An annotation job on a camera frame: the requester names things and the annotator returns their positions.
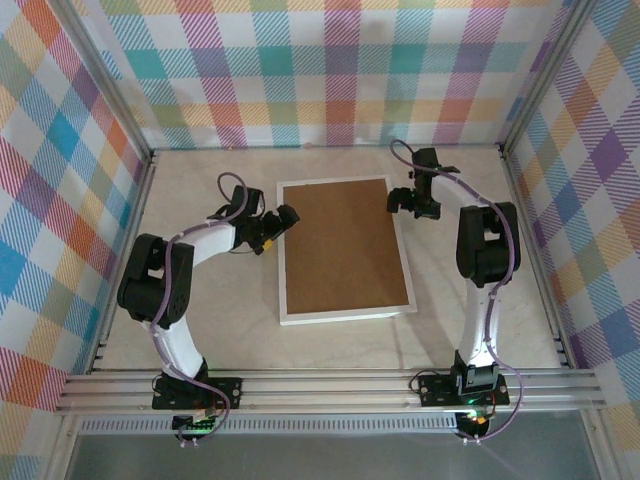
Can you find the brown backing board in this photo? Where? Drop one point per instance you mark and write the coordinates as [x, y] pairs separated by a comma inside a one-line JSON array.
[[340, 250]]

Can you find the white picture frame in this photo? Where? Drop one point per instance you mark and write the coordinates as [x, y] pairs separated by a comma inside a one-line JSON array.
[[345, 314]]

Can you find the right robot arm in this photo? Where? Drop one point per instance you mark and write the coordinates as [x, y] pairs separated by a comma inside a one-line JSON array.
[[487, 250]]

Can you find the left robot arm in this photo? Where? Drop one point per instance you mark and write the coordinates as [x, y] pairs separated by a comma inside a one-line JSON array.
[[150, 290]]

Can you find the controller board with blue light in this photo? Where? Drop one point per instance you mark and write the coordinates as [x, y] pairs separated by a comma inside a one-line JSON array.
[[195, 427]]

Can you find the controller board with orange part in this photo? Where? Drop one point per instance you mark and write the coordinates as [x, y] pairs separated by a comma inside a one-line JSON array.
[[475, 422]]

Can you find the aluminium side rail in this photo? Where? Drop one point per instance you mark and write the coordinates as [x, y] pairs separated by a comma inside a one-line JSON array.
[[140, 200], [513, 175]]

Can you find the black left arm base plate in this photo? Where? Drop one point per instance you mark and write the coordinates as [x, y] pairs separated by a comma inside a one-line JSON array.
[[235, 387]]

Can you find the long aluminium mounting rail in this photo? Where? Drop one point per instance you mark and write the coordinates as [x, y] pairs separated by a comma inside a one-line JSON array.
[[325, 390]]

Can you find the aluminium corner post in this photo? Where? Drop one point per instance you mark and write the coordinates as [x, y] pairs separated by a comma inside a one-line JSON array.
[[542, 75], [110, 75]]

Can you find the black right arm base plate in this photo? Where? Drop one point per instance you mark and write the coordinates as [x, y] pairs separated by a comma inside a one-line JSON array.
[[435, 392]]

